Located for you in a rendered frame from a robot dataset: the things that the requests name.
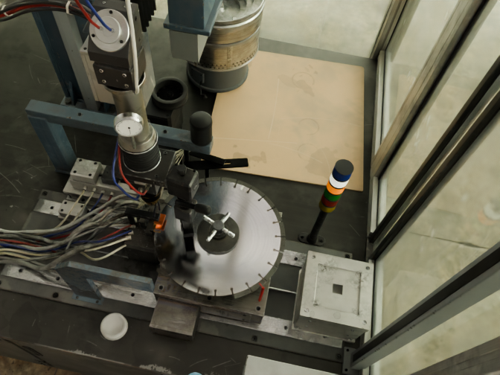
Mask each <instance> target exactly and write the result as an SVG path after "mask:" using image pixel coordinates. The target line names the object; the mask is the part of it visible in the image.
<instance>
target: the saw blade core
mask: <svg viewBox="0 0 500 375"><path fill-rule="evenodd" d="M206 184H207V187H206ZM206 184H205V182H202V183H199V187H198V189H197V191H196V193H195V195H194V197H193V199H195V200H196V201H197V203H200V204H203V205H209V206H211V210H212V211H211V213H210V214H209V215H212V214H225V215H226V214H227V212H230V213H231V215H230V217H231V218H232V219H233V220H234V221H235V222H236V223H237V224H238V227H239V230H240V237H239V240H238V242H237V244H236V246H235V247H233V249H232V250H230V251H228V252H226V253H222V254H214V253H210V252H209V251H206V250H204V249H203V247H201V246H200V244H199V241H198V240H197V228H198V226H199V224H200V222H201V221H202V220H203V218H202V217H203V216H209V215H204V214H199V213H197V214H196V216H195V218H194V220H193V230H194V236H192V237H184V234H183V229H182V224H181V223H180V219H177V218H175V214H174V209H173V207H174V205H175V201H176V199H177V196H174V197H173V198H172V199H171V200H170V201H169V202H168V203H167V205H166V206H165V207H164V209H163V210H162V212H161V214H165V215H166V217H165V220H164V224H163V225H156V228H155V231H160V232H161V233H158V232H155V233H154V243H155V249H156V254H157V257H158V260H159V262H160V261H161V262H160V264H161V266H162V267H163V269H164V270H165V272H166V273H167V274H168V275H169V276H170V277H171V278H172V279H173V280H174V281H175V282H177V284H179V285H180V286H181V285H182V284H183V283H184V281H186V283H184V285H183V287H184V288H185V289H188V290H190V291H192V292H195V293H197V292H198V290H199V289H198V288H199V287H200V288H201V289H200V290H199V293H198V294H201V295H210V296H214V294H215V291H214V290H216V296H226V295H232V292H231V288H232V289H233V290H232V291H233V294H234V293H238V292H242V291H243V290H246V289H248V287H247V285H246V283H248V286H249V288H250V287H252V286H254V285H255V284H256V283H258V282H259V281H260V280H261V279H263V278H264V277H265V276H266V274H267V273H268V272H269V271H270V269H271V268H272V266H274V263H275V261H276V259H277V257H278V253H279V250H280V246H281V230H280V226H279V223H278V219H277V217H276V216H275V213H274V211H273V210H272V208H271V207H270V205H269V204H268V203H267V202H266V200H265V199H264V198H262V197H261V196H260V195H259V194H257V193H256V192H254V191H253V190H251V189H250V188H247V187H245V186H244V187H243V189H242V190H241V189H240V188H241V187H242V185H239V184H236V183H233V182H225V181H222V183H221V185H220V181H210V182H206ZM235 184H236V187H234V186H235ZM249 189H250V191H249ZM248 191H249V192H248ZM247 192H248V193H247ZM261 198H262V199H261ZM259 199H260V201H258V200H259ZM168 205H169V206H168ZM170 206H172V207H171V208H170ZM270 209H271V210H270ZM267 210H270V211H267ZM273 222H277V223H275V224H273ZM275 236H277V237H275ZM156 246H158V247H156ZM159 246H161V247H159ZM273 249H274V250H276V251H273ZM163 259H166V260H163ZM162 260H163V261H162ZM268 263H270V264H272V266H271V265H270V264H268ZM172 271H174V273H172V274H171V275H170V273H171V272H172ZM258 274H260V276H259V275H258Z"/></svg>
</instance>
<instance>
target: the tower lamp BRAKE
mask: <svg viewBox="0 0 500 375"><path fill-rule="evenodd" d="M353 170H354V167H353V164H352V163H351V162H350V161H348V160H346V159H340V160H338V161H337V162H336V164H335V166H334V168H333V172H332V174H333V177H334V178H335V179H336V180H338V181H340V182H346V181H347V180H348V179H349V178H350V176H351V174H352V172H353Z"/></svg>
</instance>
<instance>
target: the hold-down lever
mask: <svg viewBox="0 0 500 375"><path fill-rule="evenodd" d="M175 205H179V206H182V207H185V208H189V209H193V210H195V212H197V213H199V214H204V215H209V214H210V213H211V211H212V210H211V206H209V205H203V204H200V203H197V204H193V203H190V202H185V201H182V200H179V199H176V201H175Z"/></svg>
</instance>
